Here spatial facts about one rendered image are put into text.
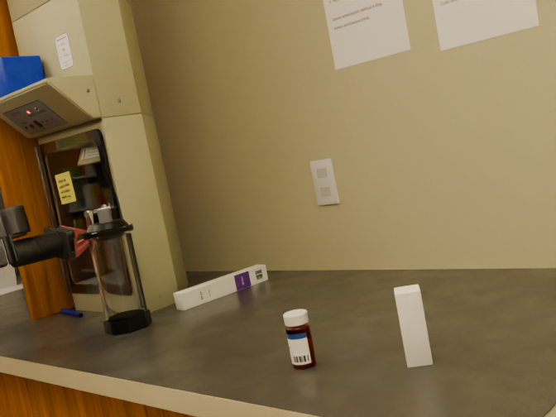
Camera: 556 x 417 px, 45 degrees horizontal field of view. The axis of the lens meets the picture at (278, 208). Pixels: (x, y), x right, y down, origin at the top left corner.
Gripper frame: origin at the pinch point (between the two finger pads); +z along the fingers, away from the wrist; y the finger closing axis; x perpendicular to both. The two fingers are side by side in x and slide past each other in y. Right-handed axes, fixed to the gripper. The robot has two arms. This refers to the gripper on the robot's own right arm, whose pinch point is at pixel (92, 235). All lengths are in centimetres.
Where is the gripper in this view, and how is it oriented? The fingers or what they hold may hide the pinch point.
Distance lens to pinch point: 164.3
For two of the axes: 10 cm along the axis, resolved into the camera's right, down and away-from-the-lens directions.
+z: 6.8, -1.8, 7.1
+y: -7.4, -0.9, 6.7
